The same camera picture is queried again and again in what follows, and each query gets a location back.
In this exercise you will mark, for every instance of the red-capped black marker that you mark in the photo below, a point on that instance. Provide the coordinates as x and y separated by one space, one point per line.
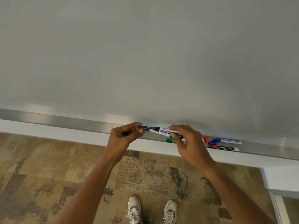
224 148

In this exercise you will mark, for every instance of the person's right forearm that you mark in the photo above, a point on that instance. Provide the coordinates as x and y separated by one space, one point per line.
233 195

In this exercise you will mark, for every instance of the person's left hand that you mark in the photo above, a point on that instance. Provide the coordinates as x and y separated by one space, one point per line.
118 142

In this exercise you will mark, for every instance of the person's left thumb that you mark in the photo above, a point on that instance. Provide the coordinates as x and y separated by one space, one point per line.
130 125

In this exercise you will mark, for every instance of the white door frame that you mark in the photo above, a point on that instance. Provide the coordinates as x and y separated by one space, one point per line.
278 207

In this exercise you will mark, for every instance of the white whiteboard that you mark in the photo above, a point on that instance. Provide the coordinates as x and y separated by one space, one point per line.
149 55

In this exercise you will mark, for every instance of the metal marker tray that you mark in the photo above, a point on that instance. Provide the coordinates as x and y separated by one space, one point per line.
70 123

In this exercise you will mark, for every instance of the person's grey sneaker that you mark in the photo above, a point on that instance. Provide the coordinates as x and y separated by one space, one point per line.
134 209
170 212

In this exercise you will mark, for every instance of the person's right thumb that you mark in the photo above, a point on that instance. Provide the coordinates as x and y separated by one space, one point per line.
178 142

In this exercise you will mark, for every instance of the blue-capped white marker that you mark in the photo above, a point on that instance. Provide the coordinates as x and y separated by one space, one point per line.
161 133

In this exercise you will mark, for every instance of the green-capped white marker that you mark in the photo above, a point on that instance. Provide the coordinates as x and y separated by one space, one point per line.
169 140

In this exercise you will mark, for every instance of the black-tipped white marker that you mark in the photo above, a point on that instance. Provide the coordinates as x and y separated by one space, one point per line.
161 129

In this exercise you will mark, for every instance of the person's left forearm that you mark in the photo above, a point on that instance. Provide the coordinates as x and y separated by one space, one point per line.
91 195

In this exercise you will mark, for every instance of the uncapped blue white marker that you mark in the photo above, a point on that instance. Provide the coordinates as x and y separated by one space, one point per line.
227 141

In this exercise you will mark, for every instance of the person's right hand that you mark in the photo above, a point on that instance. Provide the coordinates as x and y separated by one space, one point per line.
193 146

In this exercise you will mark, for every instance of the red marker cap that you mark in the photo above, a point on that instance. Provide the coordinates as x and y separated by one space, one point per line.
206 139

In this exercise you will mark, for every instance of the person's left grey sneaker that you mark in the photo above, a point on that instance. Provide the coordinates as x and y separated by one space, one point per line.
134 209

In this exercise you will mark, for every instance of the person's right grey sneaker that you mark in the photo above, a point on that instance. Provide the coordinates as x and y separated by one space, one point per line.
170 212

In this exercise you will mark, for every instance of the black marker cap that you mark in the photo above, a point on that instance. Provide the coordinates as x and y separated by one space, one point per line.
143 128

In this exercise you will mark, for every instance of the blue marker cap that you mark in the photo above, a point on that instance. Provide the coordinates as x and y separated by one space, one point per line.
212 143

